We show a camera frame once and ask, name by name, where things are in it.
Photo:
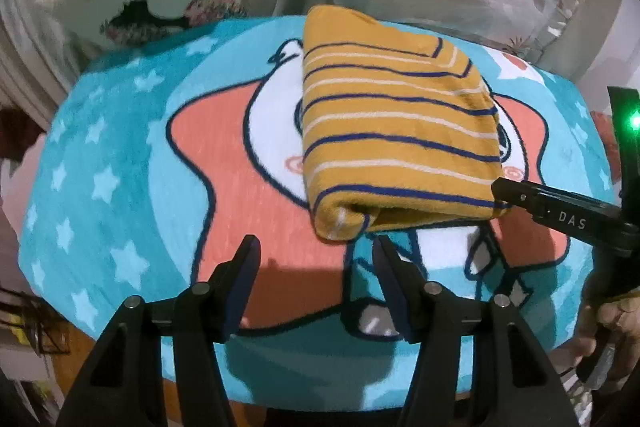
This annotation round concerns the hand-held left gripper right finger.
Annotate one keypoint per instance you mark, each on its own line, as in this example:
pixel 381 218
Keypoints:
pixel 395 282

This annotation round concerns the teal cartoon printed blanket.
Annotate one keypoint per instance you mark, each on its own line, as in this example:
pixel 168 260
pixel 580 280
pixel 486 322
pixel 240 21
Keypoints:
pixel 125 147

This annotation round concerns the yellow striped sweater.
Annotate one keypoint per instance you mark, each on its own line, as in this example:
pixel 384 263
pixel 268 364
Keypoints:
pixel 400 132

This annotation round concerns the person's right hand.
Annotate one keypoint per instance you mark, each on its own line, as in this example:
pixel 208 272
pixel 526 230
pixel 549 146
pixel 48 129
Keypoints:
pixel 607 322

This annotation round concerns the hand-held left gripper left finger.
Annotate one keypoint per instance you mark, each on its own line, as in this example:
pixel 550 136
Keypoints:
pixel 245 277

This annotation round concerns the dark red cloth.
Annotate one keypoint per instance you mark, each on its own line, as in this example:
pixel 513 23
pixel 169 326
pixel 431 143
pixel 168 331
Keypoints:
pixel 17 132

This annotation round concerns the bright red cloth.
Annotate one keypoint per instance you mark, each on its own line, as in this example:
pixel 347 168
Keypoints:
pixel 607 139

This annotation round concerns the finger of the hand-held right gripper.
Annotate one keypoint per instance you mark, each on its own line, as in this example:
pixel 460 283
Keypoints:
pixel 550 207

